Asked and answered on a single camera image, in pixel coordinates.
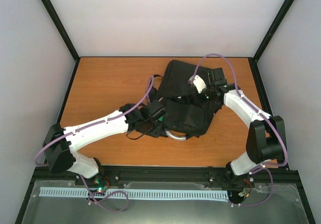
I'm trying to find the black student backpack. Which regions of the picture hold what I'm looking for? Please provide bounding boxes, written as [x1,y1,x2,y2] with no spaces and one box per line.
[147,60,223,139]

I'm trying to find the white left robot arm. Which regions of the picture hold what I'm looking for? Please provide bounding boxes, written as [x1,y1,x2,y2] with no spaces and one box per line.
[43,100,166,185]

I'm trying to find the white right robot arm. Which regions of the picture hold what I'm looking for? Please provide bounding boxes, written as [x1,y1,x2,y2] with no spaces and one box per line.
[189,68,286,186]

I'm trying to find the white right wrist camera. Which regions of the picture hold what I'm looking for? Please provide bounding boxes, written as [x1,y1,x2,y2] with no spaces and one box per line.
[189,75,207,94]

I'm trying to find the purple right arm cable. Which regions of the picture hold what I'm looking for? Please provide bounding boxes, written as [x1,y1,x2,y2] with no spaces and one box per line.
[189,53,288,207]

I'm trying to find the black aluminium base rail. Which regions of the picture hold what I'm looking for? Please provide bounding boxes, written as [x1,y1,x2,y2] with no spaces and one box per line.
[32,166,302,190]

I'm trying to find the light blue cable duct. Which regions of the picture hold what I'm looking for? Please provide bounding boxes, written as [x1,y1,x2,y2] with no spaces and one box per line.
[39,187,229,202]

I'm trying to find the right black frame post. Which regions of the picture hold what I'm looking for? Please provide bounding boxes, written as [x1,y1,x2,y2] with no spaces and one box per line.
[253,0,295,64]

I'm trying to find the black frame post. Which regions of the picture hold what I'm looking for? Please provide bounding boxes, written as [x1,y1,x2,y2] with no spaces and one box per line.
[253,0,295,64]
[40,0,80,63]

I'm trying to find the left black frame post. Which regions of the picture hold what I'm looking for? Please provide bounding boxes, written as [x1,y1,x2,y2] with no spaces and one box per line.
[40,0,80,63]

